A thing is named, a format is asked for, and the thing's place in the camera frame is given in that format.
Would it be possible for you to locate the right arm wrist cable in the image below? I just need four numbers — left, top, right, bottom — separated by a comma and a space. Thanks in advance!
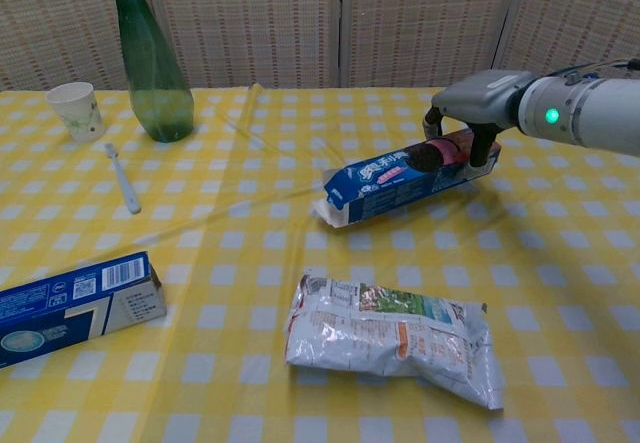
544, 57, 640, 82

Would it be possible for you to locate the blue pink cookie box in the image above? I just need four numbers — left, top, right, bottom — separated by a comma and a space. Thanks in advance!
312, 129, 503, 228

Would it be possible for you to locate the white paper cup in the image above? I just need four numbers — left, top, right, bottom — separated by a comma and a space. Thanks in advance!
46, 82, 105, 143

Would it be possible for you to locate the yellow white checkered tablecloth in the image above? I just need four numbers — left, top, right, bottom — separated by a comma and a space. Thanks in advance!
0, 85, 640, 443

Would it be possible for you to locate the green spray bottle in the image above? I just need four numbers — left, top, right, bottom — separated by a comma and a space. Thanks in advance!
89, 0, 196, 143

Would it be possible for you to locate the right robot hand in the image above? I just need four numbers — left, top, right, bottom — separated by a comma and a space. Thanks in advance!
423, 69, 534, 169

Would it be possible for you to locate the dark blue toothpaste box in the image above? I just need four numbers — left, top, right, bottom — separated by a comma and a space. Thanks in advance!
0, 250, 168, 370

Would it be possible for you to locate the white toothbrush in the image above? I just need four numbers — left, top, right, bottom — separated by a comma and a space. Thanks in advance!
103, 142, 143, 215

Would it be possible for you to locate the woven folding screen panel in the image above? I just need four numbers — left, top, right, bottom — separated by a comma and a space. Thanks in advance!
492, 0, 640, 84
342, 0, 524, 89
0, 0, 149, 92
142, 0, 346, 89

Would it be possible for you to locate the white crinkled snack bag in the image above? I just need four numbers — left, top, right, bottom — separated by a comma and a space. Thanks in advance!
284, 273, 506, 412

